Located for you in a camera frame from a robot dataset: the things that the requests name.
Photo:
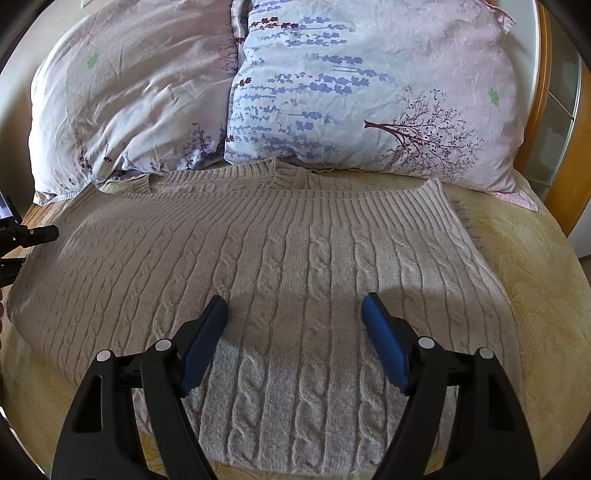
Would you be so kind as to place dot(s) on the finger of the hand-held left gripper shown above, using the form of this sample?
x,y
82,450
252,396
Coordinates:
x,y
11,270
39,234

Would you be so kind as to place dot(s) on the yellow orange patterned bed sheet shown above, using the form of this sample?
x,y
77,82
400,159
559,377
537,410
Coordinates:
x,y
545,300

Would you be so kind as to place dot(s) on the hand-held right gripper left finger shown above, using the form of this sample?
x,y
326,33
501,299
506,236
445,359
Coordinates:
x,y
203,346

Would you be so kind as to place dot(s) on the wooden headboard with glass panel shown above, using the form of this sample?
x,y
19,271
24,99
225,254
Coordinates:
x,y
561,184

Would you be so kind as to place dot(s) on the floral pillow with tree print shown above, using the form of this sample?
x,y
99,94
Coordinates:
x,y
369,92

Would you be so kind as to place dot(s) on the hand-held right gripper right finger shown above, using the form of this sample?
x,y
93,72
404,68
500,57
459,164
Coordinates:
x,y
388,344

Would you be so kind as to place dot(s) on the pink floral pillow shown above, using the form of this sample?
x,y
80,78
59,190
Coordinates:
x,y
138,92

